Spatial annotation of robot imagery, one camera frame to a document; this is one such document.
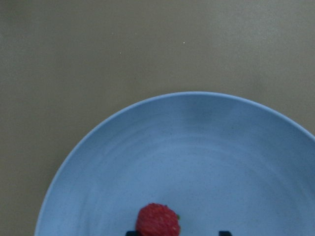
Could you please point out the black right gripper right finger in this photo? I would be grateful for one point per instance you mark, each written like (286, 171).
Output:
(225, 233)

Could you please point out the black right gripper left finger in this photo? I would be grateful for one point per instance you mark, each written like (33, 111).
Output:
(131, 233)

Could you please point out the blue round plate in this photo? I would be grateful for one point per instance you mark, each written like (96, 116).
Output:
(221, 162)

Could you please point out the red strawberry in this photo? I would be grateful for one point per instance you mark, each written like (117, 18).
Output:
(157, 220)

